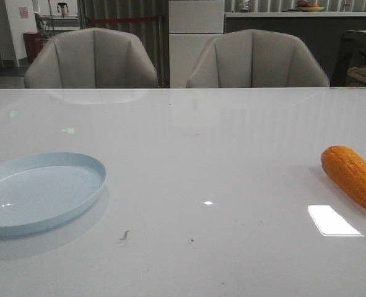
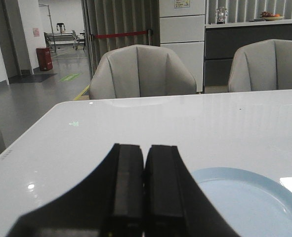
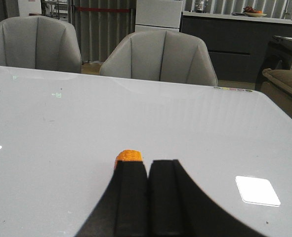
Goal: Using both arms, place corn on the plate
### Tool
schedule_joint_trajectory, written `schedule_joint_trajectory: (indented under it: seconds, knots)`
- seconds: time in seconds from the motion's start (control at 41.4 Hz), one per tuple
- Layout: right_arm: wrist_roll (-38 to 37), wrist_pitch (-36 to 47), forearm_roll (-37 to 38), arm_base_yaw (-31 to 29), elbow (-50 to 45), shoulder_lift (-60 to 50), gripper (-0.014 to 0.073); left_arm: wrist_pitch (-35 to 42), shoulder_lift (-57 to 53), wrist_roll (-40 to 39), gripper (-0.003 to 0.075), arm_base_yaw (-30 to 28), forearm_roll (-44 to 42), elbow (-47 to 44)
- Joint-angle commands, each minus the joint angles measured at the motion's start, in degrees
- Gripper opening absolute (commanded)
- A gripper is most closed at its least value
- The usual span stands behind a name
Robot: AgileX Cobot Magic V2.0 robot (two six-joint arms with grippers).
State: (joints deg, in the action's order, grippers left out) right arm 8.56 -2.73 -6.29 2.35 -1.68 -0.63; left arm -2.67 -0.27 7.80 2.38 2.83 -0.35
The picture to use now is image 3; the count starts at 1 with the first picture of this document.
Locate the dark grey counter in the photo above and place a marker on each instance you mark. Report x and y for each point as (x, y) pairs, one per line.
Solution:
(237, 44)

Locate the metal kettle on counter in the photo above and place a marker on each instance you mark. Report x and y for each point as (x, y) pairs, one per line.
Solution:
(200, 6)

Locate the right grey upholstered chair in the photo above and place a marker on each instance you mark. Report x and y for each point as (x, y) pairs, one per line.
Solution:
(161, 55)

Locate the red barrier belt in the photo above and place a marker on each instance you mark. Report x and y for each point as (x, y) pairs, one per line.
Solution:
(90, 9)

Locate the grey upholstered chair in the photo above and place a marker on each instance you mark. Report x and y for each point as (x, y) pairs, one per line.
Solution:
(39, 42)
(161, 55)

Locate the left grey upholstered chair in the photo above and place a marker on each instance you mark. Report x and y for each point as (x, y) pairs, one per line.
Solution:
(39, 42)

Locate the white cabinet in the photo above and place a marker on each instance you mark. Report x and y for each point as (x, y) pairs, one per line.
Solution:
(158, 15)

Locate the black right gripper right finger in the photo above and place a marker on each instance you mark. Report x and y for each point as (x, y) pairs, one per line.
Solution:
(179, 208)

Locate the orange corn cob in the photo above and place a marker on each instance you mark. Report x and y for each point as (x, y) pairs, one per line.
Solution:
(128, 156)

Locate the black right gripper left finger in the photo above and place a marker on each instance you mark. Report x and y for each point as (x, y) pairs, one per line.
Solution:
(122, 210)

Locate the fruit bowl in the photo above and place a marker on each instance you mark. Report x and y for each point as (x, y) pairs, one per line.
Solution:
(252, 12)

